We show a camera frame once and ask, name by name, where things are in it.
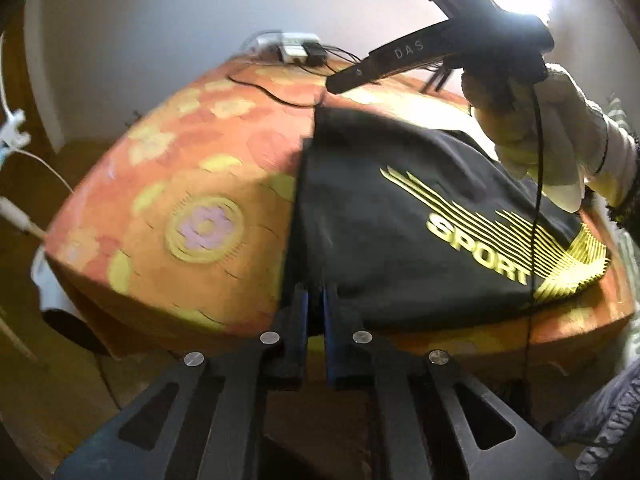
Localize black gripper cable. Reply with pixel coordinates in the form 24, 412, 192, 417
520, 82, 546, 386

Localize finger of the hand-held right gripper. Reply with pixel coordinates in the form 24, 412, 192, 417
327, 20, 453, 94

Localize grey quilted cloth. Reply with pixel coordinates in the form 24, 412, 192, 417
545, 360, 640, 476

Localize green white striped pillow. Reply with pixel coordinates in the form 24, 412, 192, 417
607, 95, 640, 136

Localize person's right hand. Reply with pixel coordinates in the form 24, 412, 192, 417
461, 62, 637, 212

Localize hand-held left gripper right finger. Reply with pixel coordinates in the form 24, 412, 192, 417
322, 284, 576, 480

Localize black pants with yellow print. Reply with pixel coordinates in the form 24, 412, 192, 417
282, 105, 611, 336

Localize thin black cable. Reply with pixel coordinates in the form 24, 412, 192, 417
227, 47, 361, 108

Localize orange floral bed sheet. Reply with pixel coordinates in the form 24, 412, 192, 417
42, 57, 636, 361

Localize white cable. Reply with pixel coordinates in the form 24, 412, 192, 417
0, 35, 76, 236

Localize white power strip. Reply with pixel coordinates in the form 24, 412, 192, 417
245, 31, 326, 66

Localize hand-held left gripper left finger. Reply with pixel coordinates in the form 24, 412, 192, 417
52, 282, 310, 480

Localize small black tripod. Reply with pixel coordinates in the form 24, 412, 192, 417
425, 60, 453, 93

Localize person's right forearm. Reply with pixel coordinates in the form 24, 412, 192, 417
582, 132, 640, 226

